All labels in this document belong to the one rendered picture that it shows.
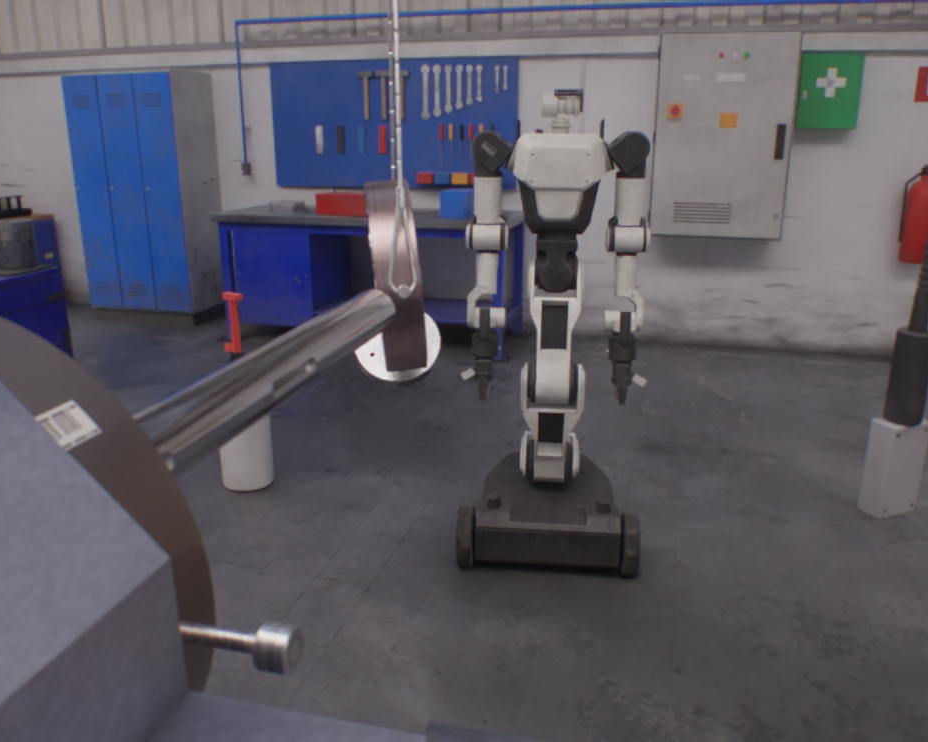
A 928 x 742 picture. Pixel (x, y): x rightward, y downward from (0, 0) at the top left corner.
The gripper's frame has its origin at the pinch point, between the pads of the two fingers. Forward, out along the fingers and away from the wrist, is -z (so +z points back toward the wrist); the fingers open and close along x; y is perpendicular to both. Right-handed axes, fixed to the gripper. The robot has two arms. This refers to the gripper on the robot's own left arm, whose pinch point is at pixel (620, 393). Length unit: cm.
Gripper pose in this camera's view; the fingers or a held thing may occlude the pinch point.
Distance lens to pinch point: 254.0
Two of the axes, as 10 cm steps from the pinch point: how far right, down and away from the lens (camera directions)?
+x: -1.1, 1.0, -9.9
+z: 0.2, -9.9, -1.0
